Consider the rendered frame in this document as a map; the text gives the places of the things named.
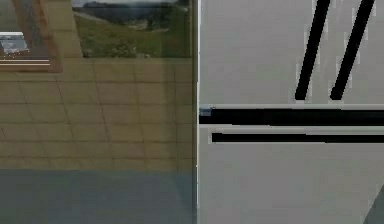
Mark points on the grey fridge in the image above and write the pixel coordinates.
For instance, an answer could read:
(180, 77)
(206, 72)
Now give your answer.
(260, 173)

